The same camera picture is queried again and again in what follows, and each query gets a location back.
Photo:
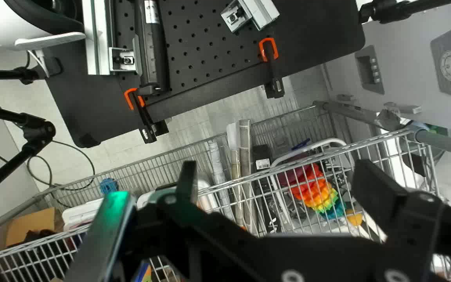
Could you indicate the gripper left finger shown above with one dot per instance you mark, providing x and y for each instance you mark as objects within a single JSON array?
[{"x": 103, "y": 237}]

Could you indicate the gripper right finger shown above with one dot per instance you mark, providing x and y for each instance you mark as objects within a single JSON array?
[{"x": 399, "y": 213}]

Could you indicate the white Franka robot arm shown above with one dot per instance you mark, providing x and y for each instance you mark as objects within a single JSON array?
[{"x": 12, "y": 20}]

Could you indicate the large open cardboard box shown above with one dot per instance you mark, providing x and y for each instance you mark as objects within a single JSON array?
[{"x": 30, "y": 226}]

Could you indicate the small blue object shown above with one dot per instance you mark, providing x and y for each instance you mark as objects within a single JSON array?
[{"x": 109, "y": 186}]

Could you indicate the rainbow stacking toy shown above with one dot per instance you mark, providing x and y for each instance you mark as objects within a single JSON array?
[{"x": 314, "y": 193}]

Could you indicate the white board with grey logo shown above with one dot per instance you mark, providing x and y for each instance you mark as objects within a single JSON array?
[{"x": 414, "y": 67}]

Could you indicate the thin black stand rod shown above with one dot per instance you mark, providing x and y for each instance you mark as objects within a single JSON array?
[{"x": 7, "y": 74}]

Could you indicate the black pegboard table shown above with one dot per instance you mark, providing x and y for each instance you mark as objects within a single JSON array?
[{"x": 211, "y": 56}]

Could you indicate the short aluminium extrusion piece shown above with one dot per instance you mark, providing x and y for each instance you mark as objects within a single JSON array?
[{"x": 250, "y": 13}]

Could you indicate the black articulated camera stand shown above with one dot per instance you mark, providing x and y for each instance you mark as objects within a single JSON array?
[{"x": 32, "y": 133}]

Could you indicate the aluminium extrusion rail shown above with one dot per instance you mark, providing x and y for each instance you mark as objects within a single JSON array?
[{"x": 98, "y": 36}]

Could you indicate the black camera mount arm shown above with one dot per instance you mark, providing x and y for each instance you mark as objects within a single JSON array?
[{"x": 392, "y": 9}]

